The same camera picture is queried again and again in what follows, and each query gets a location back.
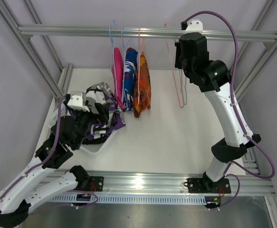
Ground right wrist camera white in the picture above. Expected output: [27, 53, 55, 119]
[181, 19, 203, 33]

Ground aluminium hanging rail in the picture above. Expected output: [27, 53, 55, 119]
[18, 24, 277, 43]

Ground pink trousers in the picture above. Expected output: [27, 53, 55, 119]
[111, 47, 124, 110]

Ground white plastic basket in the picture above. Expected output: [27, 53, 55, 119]
[46, 109, 117, 155]

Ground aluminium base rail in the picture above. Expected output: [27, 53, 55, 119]
[87, 171, 276, 196]

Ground aluminium frame post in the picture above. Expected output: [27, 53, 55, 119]
[234, 0, 277, 101]
[0, 0, 74, 100]

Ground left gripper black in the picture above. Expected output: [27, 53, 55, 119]
[65, 100, 110, 148]

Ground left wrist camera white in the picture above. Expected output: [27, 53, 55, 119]
[67, 91, 90, 112]

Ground purple grey patterned trousers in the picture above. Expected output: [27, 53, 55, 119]
[59, 82, 125, 150]

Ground pink hanger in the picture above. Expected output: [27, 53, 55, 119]
[138, 27, 145, 103]
[164, 23, 185, 109]

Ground right aluminium frame post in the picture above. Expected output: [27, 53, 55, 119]
[234, 0, 277, 101]

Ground blue hanger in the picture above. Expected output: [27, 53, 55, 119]
[121, 26, 132, 100]
[180, 70, 188, 106]

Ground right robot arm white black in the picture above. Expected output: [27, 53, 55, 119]
[175, 32, 261, 193]

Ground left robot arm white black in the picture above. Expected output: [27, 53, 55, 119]
[0, 104, 103, 228]

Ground blue white patterned trousers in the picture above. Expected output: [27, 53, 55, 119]
[122, 47, 138, 112]

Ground slotted cable duct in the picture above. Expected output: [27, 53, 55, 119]
[50, 193, 206, 205]

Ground orange patterned trousers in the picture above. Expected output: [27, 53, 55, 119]
[133, 52, 151, 118]

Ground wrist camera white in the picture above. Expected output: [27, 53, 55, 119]
[181, 19, 203, 33]
[67, 91, 90, 112]

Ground left aluminium frame post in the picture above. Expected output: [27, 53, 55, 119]
[0, 0, 74, 100]

